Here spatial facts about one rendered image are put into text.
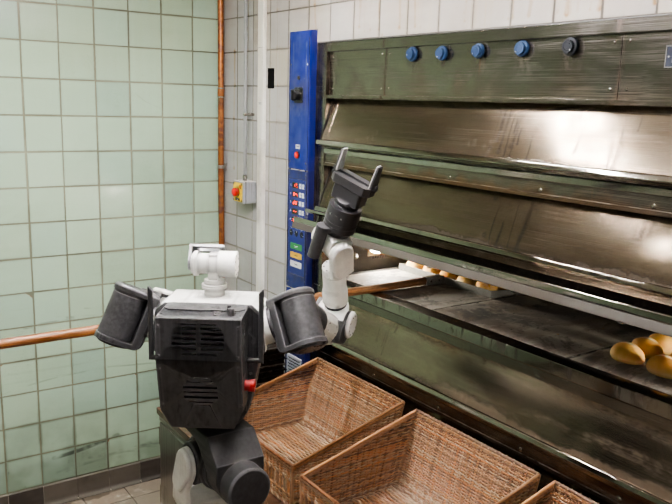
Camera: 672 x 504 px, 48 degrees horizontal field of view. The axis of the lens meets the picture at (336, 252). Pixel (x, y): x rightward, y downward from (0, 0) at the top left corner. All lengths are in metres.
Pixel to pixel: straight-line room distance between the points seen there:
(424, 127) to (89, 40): 1.64
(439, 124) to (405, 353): 0.81
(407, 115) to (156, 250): 1.58
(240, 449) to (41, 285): 1.87
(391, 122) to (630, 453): 1.32
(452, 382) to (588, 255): 0.70
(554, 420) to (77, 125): 2.34
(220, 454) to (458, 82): 1.33
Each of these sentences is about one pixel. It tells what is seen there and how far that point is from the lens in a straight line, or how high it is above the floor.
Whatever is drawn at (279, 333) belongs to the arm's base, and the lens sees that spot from 1.88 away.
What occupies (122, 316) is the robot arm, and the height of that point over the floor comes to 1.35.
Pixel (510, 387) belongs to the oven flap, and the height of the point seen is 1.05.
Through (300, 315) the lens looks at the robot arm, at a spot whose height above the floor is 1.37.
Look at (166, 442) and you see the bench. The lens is 3.38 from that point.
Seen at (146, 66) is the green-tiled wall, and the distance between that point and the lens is 3.66.
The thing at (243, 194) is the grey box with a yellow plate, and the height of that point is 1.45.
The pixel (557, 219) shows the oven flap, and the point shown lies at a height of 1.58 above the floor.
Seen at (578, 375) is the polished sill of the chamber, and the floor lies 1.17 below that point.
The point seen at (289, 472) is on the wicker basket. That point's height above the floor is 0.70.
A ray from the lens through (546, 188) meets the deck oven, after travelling 2.20.
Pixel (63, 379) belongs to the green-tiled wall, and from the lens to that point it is 3.75.
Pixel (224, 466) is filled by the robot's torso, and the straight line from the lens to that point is 1.91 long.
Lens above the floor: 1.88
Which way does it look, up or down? 11 degrees down
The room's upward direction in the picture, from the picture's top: 2 degrees clockwise
